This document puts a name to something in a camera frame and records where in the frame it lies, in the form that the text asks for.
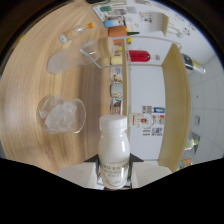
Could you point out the black and yellow can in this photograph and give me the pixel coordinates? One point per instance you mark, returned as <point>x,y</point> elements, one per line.
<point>193,63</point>

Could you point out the blue and yellow wall poster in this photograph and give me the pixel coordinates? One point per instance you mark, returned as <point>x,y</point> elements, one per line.
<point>160,110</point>

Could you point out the red wall poster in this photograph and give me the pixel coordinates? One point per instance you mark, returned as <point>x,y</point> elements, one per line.
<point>159,119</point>

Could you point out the vase with flowers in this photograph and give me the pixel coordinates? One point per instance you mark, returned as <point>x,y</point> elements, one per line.
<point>180,30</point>

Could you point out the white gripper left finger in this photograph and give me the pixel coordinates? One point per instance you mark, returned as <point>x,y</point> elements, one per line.
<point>78,171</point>

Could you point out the clear bottle with green cap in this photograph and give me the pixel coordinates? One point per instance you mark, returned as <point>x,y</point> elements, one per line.
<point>192,141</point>

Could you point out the wooden wall shelf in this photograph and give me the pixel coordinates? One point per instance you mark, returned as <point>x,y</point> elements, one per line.
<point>164,25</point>

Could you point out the multicolour wall poster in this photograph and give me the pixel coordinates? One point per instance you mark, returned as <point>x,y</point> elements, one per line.
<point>156,131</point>

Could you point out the two-tier wooden shelf rack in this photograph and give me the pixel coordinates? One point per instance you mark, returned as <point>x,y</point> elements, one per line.
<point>175,106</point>

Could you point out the clear glass with ice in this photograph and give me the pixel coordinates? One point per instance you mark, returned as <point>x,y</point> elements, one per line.
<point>61,115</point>

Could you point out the red liquid glass bottle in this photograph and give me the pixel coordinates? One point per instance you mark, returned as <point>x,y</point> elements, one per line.
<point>140,56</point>

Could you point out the yellow cup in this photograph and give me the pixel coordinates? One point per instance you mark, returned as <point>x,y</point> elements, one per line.
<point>116,60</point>

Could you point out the clear bottle with red label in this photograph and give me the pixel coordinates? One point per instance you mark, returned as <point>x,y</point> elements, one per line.
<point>141,120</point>

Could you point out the green cucumber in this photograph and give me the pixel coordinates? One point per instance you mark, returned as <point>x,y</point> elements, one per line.
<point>133,33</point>

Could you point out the green cup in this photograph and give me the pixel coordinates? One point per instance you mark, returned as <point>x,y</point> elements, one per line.
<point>106,8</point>

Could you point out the white and blue cup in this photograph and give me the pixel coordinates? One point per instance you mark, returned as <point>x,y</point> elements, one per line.
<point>110,23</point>

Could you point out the white tray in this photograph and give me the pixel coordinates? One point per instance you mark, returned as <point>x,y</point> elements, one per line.
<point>99,13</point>

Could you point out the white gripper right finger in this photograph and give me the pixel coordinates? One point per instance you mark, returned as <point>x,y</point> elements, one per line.
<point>150,171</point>

